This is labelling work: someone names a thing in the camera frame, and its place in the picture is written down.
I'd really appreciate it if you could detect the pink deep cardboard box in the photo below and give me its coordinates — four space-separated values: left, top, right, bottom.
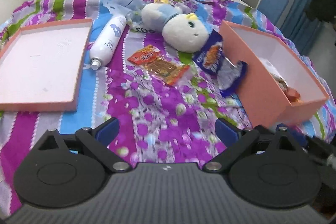
219 21 329 127

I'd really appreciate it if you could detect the red sausage snack packet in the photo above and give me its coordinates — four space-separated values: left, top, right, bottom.
284 88 301 103

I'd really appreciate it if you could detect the blue chair back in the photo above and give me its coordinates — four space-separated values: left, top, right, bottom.
257 0 289 24

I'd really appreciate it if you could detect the colourful floral bedsheet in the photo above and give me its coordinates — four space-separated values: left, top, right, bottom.
1 0 335 216

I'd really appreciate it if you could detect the blue kimchi snack packet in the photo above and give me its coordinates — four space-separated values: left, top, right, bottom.
193 30 248 97

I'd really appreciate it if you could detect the white spray bottle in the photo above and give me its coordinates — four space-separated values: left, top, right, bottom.
89 15 126 71

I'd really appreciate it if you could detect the white blue plush toy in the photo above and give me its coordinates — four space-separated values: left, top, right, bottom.
141 0 209 53

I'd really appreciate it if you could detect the light blue plastic bag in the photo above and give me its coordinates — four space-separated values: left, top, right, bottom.
102 0 145 30

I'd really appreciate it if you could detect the orange red snack packet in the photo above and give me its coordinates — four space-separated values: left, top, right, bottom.
127 44 190 86

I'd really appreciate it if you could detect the pink shallow box lid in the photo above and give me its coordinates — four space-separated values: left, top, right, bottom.
1 18 92 112

